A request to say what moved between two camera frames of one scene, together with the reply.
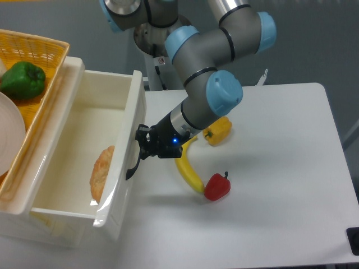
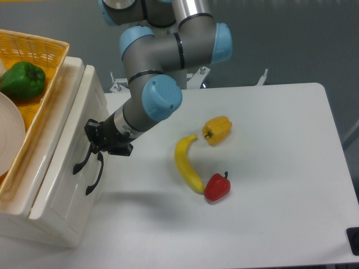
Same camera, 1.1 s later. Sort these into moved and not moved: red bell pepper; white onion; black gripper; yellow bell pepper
Moved: black gripper
Not moved: white onion; yellow bell pepper; red bell pepper
